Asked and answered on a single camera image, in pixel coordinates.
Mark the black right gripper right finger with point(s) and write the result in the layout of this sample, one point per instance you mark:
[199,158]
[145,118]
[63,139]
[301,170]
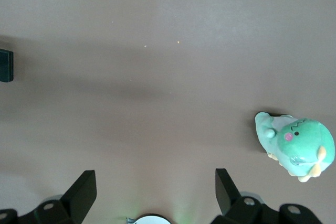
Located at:
[231,203]

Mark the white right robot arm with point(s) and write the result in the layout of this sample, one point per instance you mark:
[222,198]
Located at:
[152,220]

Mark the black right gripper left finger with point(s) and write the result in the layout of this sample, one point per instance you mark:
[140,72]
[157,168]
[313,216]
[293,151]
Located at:
[78,197]

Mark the black phone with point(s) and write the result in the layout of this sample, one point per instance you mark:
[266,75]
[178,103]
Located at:
[5,66]

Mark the green dinosaur plush toy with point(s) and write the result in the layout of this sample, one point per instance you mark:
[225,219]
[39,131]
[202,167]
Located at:
[299,145]

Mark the brown table cover mat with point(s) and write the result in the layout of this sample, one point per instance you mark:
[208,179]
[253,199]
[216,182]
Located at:
[157,103]

